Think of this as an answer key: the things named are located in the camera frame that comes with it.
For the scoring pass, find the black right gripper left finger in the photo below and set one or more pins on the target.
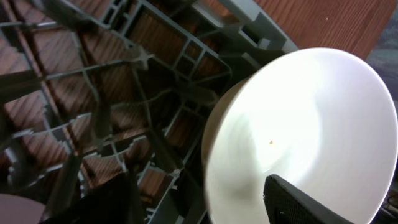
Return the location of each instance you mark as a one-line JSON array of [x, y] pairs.
[[115, 202]]

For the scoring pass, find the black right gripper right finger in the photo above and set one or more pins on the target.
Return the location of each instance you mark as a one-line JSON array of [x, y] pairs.
[[286, 204]]

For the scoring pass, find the white bowl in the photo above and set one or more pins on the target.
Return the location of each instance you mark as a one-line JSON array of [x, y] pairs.
[[320, 118]]

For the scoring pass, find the pink bowl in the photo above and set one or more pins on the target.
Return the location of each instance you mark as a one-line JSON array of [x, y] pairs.
[[20, 210]]

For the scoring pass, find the grey dishwasher rack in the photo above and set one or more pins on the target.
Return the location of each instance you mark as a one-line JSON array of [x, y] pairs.
[[92, 89]]

